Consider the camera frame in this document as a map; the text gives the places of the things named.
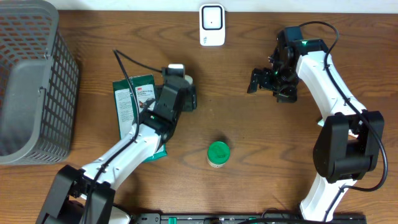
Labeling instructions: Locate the green white instruction package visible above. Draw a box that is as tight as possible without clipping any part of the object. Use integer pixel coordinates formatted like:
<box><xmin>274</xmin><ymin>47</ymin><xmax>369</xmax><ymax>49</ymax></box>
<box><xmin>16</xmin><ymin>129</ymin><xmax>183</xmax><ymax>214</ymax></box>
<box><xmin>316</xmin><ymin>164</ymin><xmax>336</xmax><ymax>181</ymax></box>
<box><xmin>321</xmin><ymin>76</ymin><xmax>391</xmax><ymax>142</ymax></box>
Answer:
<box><xmin>112</xmin><ymin>74</ymin><xmax>168</xmax><ymax>164</ymax></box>

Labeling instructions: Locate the green lid small jar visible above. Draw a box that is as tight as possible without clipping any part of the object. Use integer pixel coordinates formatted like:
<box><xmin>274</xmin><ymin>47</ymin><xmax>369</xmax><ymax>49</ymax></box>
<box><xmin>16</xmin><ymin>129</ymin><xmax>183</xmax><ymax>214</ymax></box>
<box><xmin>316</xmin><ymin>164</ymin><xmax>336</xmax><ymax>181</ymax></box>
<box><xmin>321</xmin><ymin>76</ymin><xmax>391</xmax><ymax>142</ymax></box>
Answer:
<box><xmin>207</xmin><ymin>141</ymin><xmax>231</xmax><ymax>168</ymax></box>

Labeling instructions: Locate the white plastic bottle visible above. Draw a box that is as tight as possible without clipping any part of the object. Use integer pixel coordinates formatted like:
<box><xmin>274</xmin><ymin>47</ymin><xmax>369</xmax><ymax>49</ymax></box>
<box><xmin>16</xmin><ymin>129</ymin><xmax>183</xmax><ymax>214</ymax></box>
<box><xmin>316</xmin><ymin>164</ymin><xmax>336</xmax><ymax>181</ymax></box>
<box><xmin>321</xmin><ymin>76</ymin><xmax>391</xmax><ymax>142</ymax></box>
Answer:
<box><xmin>184</xmin><ymin>75</ymin><xmax>193</xmax><ymax>85</ymax></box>

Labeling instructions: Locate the teal wet wipes pack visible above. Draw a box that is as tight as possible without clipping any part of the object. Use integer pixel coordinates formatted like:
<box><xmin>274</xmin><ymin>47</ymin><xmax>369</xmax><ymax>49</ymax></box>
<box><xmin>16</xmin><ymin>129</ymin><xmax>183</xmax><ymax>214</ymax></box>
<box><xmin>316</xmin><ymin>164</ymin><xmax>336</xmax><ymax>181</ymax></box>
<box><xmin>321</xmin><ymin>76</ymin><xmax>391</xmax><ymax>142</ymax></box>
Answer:
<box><xmin>317</xmin><ymin>118</ymin><xmax>324</xmax><ymax>127</ymax></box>

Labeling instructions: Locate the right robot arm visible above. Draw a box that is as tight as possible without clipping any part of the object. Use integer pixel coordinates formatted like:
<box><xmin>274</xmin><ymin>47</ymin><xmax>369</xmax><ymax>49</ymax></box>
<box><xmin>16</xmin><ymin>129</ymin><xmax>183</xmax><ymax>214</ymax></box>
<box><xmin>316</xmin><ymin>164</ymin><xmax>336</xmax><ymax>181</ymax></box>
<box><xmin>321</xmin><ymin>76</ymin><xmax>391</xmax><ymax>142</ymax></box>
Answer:
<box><xmin>248</xmin><ymin>26</ymin><xmax>388</xmax><ymax>222</ymax></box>

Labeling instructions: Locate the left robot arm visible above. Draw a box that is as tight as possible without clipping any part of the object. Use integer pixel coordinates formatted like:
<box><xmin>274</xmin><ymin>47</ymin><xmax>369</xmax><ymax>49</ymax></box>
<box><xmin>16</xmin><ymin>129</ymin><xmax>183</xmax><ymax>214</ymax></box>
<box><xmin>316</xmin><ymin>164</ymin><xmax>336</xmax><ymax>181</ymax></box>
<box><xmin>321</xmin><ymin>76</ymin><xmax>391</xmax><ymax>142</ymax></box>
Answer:
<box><xmin>37</xmin><ymin>83</ymin><xmax>197</xmax><ymax>223</ymax></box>

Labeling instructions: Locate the white barcode scanner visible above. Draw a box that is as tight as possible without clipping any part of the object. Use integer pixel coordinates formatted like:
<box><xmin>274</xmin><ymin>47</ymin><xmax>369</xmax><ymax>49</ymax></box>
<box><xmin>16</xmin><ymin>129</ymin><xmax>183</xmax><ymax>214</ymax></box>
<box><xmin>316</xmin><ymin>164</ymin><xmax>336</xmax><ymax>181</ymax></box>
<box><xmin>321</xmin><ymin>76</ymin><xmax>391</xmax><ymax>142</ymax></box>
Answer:
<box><xmin>199</xmin><ymin>4</ymin><xmax>226</xmax><ymax>47</ymax></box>

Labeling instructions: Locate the grey plastic mesh basket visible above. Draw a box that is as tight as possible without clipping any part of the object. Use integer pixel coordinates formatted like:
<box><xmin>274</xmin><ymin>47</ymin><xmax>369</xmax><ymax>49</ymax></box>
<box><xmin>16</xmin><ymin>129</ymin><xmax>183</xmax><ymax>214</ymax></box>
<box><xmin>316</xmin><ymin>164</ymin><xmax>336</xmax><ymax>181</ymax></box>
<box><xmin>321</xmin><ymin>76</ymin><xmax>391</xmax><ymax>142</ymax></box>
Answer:
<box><xmin>1</xmin><ymin>1</ymin><xmax>80</xmax><ymax>165</ymax></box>

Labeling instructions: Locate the left black cable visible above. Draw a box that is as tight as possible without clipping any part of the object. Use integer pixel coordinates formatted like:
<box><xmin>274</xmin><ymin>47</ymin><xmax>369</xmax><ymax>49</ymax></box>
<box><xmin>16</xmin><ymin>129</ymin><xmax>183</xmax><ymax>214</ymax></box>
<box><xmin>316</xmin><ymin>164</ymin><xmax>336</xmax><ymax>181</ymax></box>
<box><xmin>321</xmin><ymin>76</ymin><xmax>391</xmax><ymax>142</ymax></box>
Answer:
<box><xmin>82</xmin><ymin>49</ymin><xmax>164</xmax><ymax>224</ymax></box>

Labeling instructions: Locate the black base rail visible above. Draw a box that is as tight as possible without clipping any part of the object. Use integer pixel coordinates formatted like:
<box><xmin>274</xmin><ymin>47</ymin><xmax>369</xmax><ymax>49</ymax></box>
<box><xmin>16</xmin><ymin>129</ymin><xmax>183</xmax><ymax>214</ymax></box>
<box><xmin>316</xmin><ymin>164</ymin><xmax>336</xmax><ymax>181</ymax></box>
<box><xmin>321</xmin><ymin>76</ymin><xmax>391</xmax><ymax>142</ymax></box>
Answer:
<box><xmin>133</xmin><ymin>212</ymin><xmax>368</xmax><ymax>224</ymax></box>

